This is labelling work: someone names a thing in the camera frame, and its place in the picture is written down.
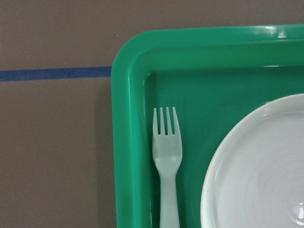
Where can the white plastic fork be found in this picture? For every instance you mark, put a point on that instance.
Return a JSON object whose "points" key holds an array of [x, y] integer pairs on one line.
{"points": [[167, 157]]}

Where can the green plastic tray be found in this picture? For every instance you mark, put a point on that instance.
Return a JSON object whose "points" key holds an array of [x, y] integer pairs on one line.
{"points": [[214, 77]]}

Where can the white round plate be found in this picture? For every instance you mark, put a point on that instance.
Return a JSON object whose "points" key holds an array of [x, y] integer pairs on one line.
{"points": [[256, 176]]}

